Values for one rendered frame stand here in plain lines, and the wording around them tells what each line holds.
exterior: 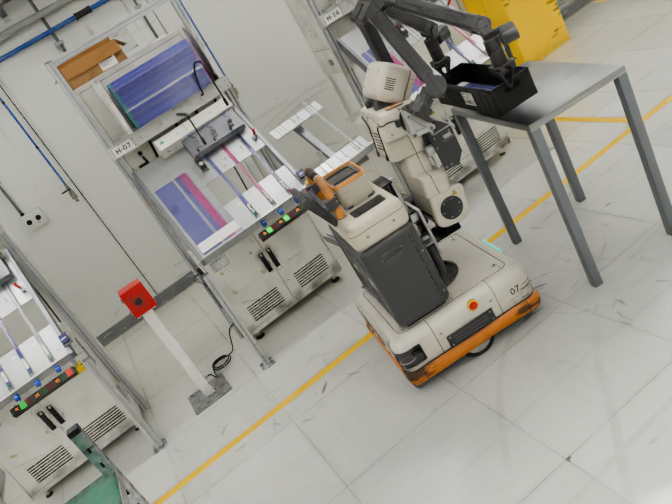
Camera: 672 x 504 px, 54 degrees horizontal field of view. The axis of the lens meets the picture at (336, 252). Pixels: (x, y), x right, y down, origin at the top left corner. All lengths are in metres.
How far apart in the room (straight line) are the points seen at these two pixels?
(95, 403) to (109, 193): 1.93
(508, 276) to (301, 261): 1.52
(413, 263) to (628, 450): 1.01
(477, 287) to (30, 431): 2.47
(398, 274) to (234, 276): 1.43
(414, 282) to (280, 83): 3.19
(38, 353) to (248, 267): 1.19
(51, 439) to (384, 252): 2.22
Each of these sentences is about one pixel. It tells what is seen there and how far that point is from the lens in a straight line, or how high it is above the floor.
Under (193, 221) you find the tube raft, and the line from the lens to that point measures 3.55.
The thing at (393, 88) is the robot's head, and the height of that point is 1.14.
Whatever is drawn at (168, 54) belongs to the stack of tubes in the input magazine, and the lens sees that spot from 3.80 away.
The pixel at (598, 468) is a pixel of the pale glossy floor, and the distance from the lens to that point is 2.33.
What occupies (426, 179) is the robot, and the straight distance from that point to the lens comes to 2.75.
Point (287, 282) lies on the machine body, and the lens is 3.94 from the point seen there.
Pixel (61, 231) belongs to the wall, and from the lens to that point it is 5.31.
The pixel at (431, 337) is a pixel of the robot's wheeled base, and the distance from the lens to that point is 2.75.
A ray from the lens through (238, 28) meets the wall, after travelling 5.48.
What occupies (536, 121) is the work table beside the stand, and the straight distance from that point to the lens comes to 2.66.
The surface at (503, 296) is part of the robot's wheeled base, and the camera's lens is 2.83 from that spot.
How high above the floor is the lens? 1.73
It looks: 23 degrees down
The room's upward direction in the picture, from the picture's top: 31 degrees counter-clockwise
